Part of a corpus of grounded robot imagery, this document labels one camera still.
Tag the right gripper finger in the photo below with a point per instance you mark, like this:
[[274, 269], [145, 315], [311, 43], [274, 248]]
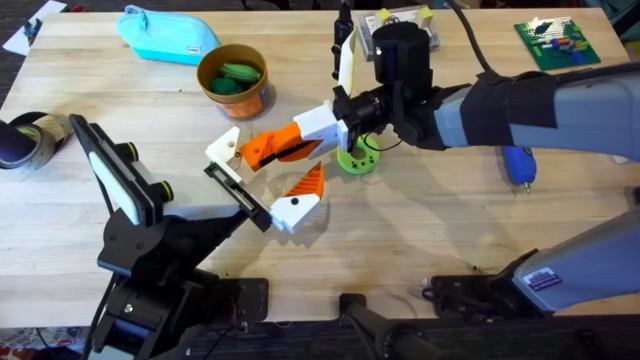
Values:
[[302, 154], [315, 125]]

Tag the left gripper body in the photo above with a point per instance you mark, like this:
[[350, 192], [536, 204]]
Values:
[[210, 200]]

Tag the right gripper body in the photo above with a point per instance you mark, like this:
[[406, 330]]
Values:
[[402, 55]]

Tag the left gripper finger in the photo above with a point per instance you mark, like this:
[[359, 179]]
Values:
[[226, 145], [297, 212]]

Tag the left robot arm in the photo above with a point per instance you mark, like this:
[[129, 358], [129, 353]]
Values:
[[150, 315]]

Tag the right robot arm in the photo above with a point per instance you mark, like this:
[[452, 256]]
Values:
[[590, 115]]

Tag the blue electric screwdriver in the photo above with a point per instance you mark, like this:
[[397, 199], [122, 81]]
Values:
[[520, 167]]

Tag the clear box with yellow blocks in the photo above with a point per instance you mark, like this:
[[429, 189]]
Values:
[[432, 35]]

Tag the right wrist upright plate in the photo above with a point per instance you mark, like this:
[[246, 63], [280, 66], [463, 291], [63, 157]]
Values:
[[348, 62]]

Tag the wrist upright plate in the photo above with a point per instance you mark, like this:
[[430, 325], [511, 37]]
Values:
[[348, 62], [112, 170]]

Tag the orange tub with green toys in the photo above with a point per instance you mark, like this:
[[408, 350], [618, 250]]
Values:
[[235, 85]]

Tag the green disc with holes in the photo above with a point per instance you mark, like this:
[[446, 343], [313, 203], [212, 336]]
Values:
[[367, 160]]

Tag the left wrist upright plate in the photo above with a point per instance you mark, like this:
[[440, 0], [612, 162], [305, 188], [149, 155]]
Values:
[[112, 170]]

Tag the turquoise zip pouch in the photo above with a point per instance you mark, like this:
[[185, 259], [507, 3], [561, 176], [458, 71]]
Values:
[[165, 35]]

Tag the green board with toy blocks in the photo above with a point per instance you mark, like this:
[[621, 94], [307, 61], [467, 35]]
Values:
[[557, 42]]

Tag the tan tape roll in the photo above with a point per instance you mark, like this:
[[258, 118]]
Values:
[[59, 129]]

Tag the dark tape roll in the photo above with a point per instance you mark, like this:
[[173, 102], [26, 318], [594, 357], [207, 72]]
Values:
[[15, 145]]

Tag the white paper sheet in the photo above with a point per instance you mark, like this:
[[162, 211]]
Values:
[[45, 15]]

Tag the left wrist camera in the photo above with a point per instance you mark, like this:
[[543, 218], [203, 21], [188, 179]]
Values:
[[162, 191]]

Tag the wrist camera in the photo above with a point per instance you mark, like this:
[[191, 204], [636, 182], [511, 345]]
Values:
[[342, 30], [162, 191]]

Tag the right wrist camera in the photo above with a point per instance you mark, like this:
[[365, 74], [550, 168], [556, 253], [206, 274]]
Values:
[[342, 30]]

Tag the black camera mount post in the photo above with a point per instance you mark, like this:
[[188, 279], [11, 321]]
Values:
[[380, 327]]

